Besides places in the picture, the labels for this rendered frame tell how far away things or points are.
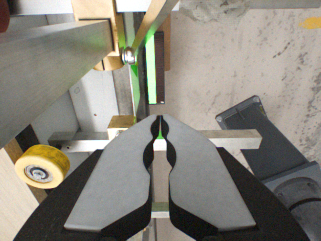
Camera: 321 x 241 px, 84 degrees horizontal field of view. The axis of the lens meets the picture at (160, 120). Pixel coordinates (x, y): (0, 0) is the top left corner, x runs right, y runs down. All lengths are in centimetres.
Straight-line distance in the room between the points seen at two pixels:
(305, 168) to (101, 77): 86
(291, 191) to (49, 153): 89
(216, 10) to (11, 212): 53
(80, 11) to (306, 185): 96
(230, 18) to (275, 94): 121
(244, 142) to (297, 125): 130
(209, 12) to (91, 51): 15
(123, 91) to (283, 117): 132
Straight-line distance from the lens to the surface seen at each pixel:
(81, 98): 60
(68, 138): 41
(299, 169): 97
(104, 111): 60
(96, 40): 20
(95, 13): 26
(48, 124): 52
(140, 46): 19
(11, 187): 46
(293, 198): 97
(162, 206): 56
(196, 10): 26
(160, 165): 161
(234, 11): 26
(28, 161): 37
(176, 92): 122
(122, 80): 45
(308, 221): 93
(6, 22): 30
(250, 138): 40
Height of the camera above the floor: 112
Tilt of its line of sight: 58 degrees down
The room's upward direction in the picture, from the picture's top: 180 degrees clockwise
